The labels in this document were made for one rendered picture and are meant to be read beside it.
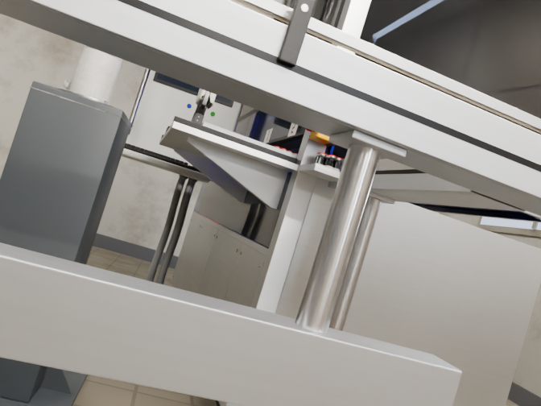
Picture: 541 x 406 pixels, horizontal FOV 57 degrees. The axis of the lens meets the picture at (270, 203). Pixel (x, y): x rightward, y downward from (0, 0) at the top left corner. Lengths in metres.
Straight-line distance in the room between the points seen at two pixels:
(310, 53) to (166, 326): 0.41
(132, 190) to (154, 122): 2.38
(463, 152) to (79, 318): 0.58
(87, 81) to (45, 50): 3.57
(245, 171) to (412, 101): 0.93
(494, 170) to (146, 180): 4.21
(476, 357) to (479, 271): 0.30
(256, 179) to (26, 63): 3.77
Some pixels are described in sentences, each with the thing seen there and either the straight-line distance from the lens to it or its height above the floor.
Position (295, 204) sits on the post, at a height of 0.76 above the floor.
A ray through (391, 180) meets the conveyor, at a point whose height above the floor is 0.87.
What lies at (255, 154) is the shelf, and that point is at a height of 0.87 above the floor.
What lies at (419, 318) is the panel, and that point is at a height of 0.52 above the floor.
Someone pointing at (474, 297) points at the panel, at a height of 0.64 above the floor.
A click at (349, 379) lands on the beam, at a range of 0.77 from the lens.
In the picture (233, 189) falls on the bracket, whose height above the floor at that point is 0.77.
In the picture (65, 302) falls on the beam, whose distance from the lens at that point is 0.67.
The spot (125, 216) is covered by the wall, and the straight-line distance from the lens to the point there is 4.84.
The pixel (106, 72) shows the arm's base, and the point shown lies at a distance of 1.57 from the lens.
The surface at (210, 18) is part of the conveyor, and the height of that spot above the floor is 0.90.
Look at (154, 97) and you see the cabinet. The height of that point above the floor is 1.10.
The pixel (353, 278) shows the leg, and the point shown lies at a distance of 1.39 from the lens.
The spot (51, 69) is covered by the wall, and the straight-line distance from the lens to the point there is 5.07.
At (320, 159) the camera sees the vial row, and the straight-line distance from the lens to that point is 1.48.
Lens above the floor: 0.68
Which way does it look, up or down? 2 degrees up
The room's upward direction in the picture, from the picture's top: 17 degrees clockwise
